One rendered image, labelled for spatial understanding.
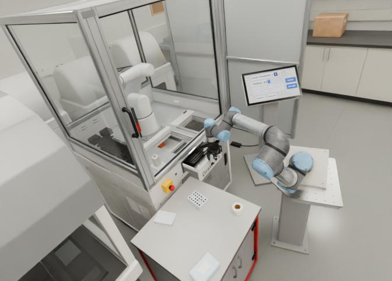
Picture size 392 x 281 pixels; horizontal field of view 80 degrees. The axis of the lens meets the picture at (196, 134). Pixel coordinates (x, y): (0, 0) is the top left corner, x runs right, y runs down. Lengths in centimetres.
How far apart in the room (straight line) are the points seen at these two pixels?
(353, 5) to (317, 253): 368
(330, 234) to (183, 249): 145
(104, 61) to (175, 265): 111
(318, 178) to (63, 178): 148
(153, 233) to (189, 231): 23
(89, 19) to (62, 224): 78
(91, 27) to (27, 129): 48
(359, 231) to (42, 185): 241
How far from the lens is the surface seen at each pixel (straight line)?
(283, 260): 231
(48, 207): 90
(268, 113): 247
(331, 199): 174
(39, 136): 91
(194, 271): 138
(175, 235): 155
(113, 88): 118
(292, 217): 206
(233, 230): 152
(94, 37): 113
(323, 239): 247
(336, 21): 437
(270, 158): 114
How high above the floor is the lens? 205
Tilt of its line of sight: 35 degrees down
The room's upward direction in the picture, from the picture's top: 10 degrees counter-clockwise
